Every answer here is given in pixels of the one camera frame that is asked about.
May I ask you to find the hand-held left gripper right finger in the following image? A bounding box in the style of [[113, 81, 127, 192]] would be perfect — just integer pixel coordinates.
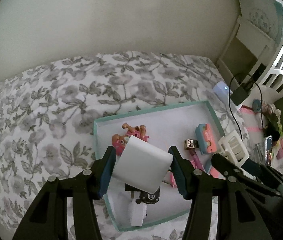
[[168, 145, 267, 240]]

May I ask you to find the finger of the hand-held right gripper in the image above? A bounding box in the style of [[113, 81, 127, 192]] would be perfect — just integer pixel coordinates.
[[211, 153, 282, 198], [241, 159, 283, 189]]

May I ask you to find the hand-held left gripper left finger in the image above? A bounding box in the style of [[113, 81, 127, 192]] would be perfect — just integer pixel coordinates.
[[12, 145, 117, 240]]

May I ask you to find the pink smart watch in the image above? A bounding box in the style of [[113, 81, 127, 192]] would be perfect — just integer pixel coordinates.
[[163, 170, 179, 188]]

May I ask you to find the pastel toy knife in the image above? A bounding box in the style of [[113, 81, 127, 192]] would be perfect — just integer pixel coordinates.
[[205, 159, 225, 180]]

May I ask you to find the white toy chair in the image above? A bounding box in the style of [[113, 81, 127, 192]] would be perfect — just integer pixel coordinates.
[[218, 129, 250, 166]]

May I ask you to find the maroon tube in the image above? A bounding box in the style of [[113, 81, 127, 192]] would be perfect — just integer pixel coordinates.
[[189, 149, 207, 173]]

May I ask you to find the orange eraser block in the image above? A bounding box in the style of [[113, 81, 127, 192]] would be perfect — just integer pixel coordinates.
[[195, 123, 217, 155]]

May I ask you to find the gold patterned box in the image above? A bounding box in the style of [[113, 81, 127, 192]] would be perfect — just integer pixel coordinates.
[[183, 139, 200, 151]]

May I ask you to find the black toy car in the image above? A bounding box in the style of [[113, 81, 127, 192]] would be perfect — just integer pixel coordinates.
[[135, 189, 160, 205]]

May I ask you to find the white square case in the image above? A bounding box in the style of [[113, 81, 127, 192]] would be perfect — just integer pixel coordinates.
[[113, 136, 173, 192]]

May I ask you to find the pink pup toy figure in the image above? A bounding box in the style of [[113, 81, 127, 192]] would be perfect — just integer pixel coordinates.
[[112, 123, 150, 153]]

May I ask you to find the teal shallow cardboard tray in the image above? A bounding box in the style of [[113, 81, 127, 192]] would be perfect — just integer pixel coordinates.
[[93, 100, 226, 232]]

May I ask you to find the clear pencil case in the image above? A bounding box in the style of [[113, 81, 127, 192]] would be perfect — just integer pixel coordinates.
[[253, 142, 267, 164]]

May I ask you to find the smartphone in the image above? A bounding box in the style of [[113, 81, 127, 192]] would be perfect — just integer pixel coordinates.
[[264, 135, 274, 167]]

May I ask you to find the black round item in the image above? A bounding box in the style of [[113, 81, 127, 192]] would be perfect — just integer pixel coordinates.
[[266, 125, 280, 140]]

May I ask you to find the pink fringed cloth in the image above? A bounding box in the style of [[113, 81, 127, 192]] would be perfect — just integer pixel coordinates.
[[241, 105, 265, 133]]

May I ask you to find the multicolour beaded item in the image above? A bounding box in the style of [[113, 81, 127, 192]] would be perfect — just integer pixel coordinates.
[[261, 101, 275, 114]]

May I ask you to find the black power adapter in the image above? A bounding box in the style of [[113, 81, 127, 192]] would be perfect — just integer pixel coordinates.
[[231, 80, 254, 105]]

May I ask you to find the white power strip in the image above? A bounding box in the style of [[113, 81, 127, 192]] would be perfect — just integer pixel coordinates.
[[213, 81, 243, 113]]

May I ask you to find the grey floral blanket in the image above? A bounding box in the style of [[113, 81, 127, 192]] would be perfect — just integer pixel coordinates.
[[0, 52, 247, 240]]

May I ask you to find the white lattice headboard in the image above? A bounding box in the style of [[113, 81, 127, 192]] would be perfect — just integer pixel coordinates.
[[255, 12, 283, 93]]

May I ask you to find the white wooden shelf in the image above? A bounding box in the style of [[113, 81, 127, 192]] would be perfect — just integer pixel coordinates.
[[216, 15, 274, 80]]

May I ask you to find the white printed box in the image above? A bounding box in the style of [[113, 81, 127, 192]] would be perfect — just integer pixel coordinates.
[[239, 0, 283, 40]]

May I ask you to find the black charger with cable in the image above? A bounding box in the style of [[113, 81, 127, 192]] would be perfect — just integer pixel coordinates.
[[229, 73, 265, 140]]

